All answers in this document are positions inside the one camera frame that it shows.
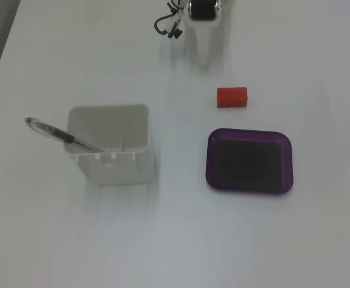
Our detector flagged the black looped cable with tie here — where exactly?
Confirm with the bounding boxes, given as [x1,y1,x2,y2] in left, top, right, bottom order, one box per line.
[154,7,184,39]

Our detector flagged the black ballpoint pen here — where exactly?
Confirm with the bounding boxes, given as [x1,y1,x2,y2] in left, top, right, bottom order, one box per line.
[23,116,106,154]

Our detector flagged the purple metal tray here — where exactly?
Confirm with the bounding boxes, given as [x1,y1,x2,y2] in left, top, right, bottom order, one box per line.
[205,128,294,197]

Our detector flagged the white plastic pen holder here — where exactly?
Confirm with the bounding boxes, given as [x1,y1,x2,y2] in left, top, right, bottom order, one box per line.
[64,103,157,186]

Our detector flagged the red rectangular block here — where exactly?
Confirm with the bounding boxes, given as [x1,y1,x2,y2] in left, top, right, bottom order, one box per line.
[216,86,249,109]

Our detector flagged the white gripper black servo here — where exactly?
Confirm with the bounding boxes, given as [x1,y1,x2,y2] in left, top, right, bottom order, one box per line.
[186,0,224,68]

